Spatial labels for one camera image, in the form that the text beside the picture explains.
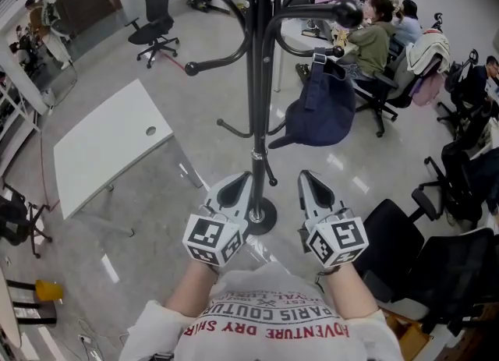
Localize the wooden box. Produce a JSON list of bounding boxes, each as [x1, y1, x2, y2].
[[383, 310, 434, 361]]

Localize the person's white printed t-shirt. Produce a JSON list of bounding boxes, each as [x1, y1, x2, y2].
[[118, 260, 405, 361]]

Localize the person's left forearm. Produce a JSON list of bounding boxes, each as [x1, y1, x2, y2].
[[165, 260, 220, 314]]

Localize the white jacket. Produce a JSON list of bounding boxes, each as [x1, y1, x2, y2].
[[405, 29, 452, 76]]

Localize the white shelf rack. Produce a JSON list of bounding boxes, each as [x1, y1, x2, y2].
[[0, 70, 43, 178]]

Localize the red floor cable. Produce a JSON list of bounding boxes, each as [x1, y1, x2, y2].
[[162, 52, 187, 73]]

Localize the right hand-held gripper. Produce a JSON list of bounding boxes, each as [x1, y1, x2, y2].
[[297, 170, 370, 268]]

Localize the white desk with cable hole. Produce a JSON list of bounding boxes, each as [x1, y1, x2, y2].
[[52, 78, 204, 221]]

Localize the black office chair with headrest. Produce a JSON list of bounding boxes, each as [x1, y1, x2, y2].
[[124, 0, 182, 70]]

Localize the yellow bin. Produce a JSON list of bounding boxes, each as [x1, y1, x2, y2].
[[34, 278, 65, 303]]

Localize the black metal coat rack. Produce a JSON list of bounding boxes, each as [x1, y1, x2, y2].
[[157, 0, 364, 236]]

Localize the person's right forearm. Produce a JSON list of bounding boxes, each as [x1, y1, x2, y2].
[[315, 264, 380, 320]]

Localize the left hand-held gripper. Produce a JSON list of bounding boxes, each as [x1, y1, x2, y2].
[[182, 171, 255, 268]]

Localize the navy blue cap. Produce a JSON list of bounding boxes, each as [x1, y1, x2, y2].
[[268, 47, 357, 150]]

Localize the black mesh office chair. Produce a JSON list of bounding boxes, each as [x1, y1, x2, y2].
[[352, 197, 499, 338]]

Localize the pink bag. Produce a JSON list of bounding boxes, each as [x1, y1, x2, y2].
[[410, 67, 446, 108]]

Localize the long white office desk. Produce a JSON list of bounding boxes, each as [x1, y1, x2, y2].
[[271, 14, 366, 94]]

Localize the office chair draped with clothes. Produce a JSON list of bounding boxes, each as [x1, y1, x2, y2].
[[352, 30, 452, 139]]

